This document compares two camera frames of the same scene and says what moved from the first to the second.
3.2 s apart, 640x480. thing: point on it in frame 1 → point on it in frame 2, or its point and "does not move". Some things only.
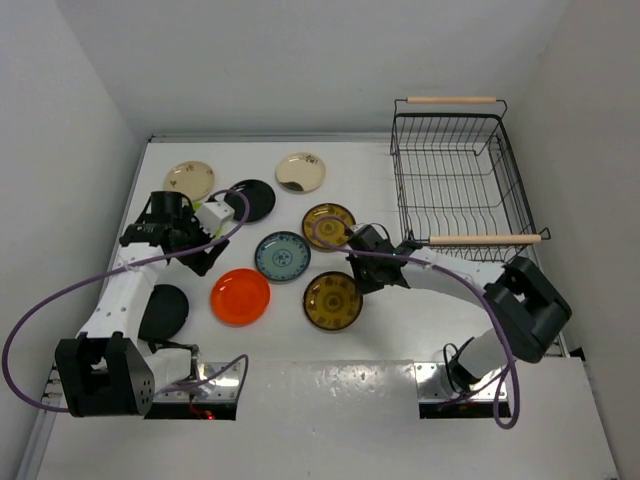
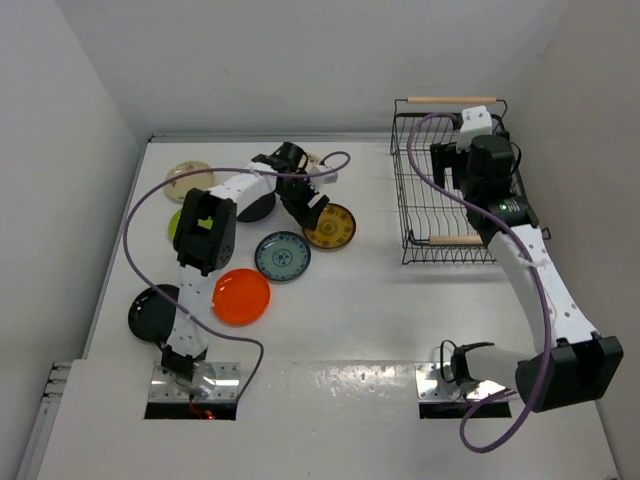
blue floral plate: (282, 255) does not move
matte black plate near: (165, 313) does not move
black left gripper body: (192, 235) → (294, 195)
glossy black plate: (261, 200) does not move
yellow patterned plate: (327, 225) does not move
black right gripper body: (364, 275) → (446, 156)
